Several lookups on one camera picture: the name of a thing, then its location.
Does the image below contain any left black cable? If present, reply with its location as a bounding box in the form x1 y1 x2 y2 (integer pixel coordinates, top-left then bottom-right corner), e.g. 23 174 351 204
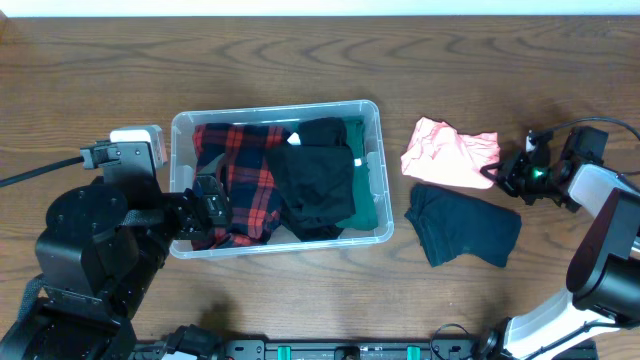
0 155 86 189

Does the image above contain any small black garment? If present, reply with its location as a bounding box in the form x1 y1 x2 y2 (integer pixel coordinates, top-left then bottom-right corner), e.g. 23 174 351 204
266 117 356 228

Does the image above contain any pink shirt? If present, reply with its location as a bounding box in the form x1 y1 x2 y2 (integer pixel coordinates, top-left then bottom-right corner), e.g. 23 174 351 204
400 117 500 190

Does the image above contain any dark teal ribbed garment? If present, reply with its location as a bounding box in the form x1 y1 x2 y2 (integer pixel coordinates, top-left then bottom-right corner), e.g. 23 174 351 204
405 184 522 268

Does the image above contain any clear plastic storage bin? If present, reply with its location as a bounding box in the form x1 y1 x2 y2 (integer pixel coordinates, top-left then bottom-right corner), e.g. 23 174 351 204
169 100 394 261

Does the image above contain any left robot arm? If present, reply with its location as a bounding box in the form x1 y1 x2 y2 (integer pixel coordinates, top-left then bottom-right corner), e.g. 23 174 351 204
1 150 230 359

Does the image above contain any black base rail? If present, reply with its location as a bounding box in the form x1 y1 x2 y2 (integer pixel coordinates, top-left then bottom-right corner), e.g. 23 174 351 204
134 324 599 360

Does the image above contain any red navy plaid shirt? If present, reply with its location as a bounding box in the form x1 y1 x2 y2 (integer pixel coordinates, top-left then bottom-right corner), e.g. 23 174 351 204
191 123 291 251

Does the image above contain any dark green shirt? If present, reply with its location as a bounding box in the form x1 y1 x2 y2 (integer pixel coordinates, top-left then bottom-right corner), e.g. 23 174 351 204
336 117 378 231

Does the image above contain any large black garment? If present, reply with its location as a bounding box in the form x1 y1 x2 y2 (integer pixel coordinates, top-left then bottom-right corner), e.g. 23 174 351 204
281 210 344 242

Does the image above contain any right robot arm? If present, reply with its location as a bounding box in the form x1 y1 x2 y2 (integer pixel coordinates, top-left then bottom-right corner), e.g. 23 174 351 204
472 118 639 360

